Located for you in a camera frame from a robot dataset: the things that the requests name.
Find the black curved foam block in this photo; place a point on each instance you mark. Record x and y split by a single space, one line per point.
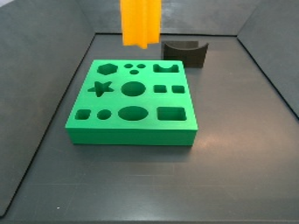
185 51

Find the green shape-sorter block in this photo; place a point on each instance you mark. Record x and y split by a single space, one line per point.
133 102

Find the orange star-shaped peg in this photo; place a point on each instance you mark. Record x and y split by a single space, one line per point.
140 22

